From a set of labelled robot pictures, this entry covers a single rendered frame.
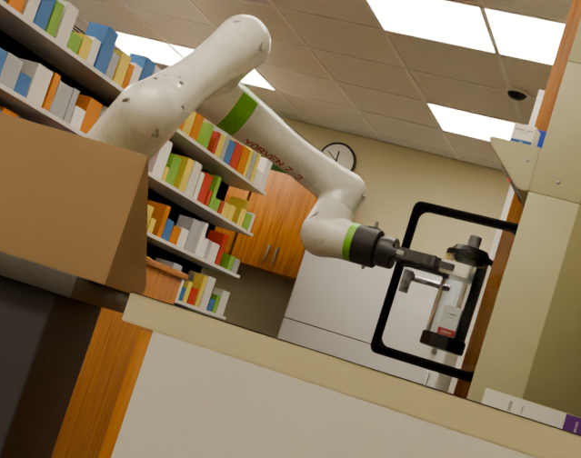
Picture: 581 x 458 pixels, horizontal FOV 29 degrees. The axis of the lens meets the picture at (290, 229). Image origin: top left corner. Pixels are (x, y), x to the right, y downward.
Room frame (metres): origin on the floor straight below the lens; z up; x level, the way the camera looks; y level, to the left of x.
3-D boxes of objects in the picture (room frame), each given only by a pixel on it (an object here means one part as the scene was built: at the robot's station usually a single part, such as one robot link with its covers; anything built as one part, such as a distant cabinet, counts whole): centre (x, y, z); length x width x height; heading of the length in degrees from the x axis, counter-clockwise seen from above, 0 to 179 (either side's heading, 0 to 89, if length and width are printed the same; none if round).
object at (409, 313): (2.72, -0.42, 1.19); 0.30 x 0.01 x 0.40; 63
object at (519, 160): (2.52, -0.46, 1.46); 0.32 x 0.12 x 0.10; 160
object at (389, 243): (2.57, -0.26, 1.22); 0.09 x 0.08 x 0.07; 70
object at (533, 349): (2.46, -0.63, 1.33); 0.32 x 0.25 x 0.77; 160
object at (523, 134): (2.46, -0.44, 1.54); 0.05 x 0.05 x 0.06; 65
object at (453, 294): (2.52, -0.41, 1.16); 0.11 x 0.11 x 0.21
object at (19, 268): (2.15, 0.43, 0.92); 0.32 x 0.32 x 0.04; 72
